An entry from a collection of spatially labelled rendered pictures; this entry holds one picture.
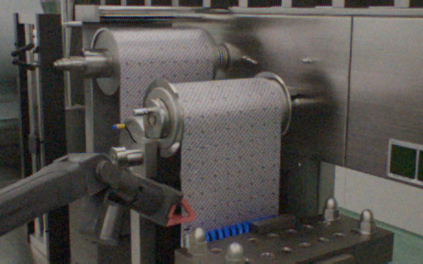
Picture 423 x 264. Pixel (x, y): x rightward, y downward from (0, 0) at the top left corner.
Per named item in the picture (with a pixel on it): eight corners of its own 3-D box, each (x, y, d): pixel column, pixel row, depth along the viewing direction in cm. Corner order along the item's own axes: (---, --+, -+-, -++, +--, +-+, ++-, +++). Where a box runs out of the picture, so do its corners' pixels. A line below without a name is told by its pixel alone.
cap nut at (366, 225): (352, 230, 122) (353, 208, 121) (365, 226, 124) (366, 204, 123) (367, 236, 119) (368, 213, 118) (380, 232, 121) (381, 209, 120)
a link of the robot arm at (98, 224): (103, 157, 98) (66, 156, 103) (82, 227, 94) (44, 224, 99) (150, 181, 107) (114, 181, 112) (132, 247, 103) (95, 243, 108)
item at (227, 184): (181, 247, 117) (181, 150, 114) (276, 223, 130) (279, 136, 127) (183, 247, 117) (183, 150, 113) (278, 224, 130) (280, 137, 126)
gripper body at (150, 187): (168, 228, 108) (135, 215, 104) (139, 212, 116) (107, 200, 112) (183, 193, 109) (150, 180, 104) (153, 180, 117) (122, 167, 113)
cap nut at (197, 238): (183, 250, 111) (183, 226, 110) (200, 246, 113) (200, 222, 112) (194, 257, 108) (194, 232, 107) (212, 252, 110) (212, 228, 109)
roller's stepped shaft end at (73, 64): (50, 71, 131) (50, 57, 130) (78, 71, 134) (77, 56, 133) (57, 73, 128) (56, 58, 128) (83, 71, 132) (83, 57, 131)
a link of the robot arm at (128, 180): (115, 161, 104) (96, 164, 108) (103, 202, 101) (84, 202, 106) (147, 176, 108) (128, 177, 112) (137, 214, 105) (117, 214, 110)
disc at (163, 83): (140, 144, 125) (143, 71, 121) (142, 144, 125) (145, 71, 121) (180, 168, 113) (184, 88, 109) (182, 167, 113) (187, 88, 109)
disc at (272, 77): (241, 131, 139) (247, 66, 135) (243, 131, 139) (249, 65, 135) (285, 150, 128) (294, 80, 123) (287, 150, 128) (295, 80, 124)
